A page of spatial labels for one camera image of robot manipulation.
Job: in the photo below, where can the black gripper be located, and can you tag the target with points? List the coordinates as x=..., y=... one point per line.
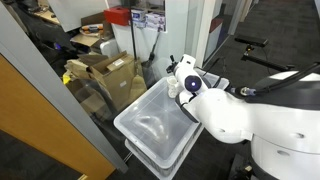
x=171, y=68

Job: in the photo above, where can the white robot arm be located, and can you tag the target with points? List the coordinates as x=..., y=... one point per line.
x=250, y=116

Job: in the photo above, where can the white paper cup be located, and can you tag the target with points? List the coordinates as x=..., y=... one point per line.
x=172, y=88

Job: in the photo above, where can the broom with black stick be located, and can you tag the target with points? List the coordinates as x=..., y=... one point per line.
x=138, y=88

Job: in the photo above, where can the small clear plastic bin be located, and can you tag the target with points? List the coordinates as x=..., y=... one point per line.
x=216, y=78

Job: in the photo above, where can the wide white printed box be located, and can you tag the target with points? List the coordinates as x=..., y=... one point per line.
x=156, y=20

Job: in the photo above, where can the large clear plastic bin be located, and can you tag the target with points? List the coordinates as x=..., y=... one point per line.
x=150, y=120

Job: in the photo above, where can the large open cardboard box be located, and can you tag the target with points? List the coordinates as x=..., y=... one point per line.
x=116, y=80

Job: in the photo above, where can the red white blue panel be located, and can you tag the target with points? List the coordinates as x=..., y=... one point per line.
x=216, y=30

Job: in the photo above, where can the white box with blue print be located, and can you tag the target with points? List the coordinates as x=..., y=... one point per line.
x=138, y=16

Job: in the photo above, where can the white plastic container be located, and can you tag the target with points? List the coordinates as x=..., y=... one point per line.
x=109, y=48

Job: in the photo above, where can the red box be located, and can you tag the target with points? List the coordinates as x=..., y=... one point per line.
x=116, y=16

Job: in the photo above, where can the orange tool in box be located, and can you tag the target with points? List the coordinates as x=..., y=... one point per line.
x=93, y=28

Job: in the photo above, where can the low cardboard box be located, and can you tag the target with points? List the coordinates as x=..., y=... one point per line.
x=90, y=103

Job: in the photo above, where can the open cardboard box with flap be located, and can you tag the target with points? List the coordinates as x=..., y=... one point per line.
x=87, y=39

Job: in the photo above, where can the flattened cardboard piece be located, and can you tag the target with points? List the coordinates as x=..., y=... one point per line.
x=76, y=68

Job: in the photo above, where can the white plastic crate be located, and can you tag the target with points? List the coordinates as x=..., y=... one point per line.
x=146, y=160

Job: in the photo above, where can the small yellow item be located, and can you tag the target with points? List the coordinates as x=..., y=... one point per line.
x=66, y=79

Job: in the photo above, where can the white board panel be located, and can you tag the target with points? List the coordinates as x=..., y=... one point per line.
x=76, y=11

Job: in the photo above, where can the black office chair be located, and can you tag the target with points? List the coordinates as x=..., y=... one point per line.
x=53, y=50

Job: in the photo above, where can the wooden desk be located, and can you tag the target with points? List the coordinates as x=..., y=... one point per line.
x=46, y=16

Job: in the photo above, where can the orange wooden door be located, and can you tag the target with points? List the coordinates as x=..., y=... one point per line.
x=33, y=126

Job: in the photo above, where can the black bar camera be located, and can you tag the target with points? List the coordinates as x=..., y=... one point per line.
x=251, y=40

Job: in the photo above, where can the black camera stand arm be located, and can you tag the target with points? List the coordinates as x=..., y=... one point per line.
x=266, y=62

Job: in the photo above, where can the grey metal door frame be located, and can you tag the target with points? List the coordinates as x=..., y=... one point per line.
x=50, y=90

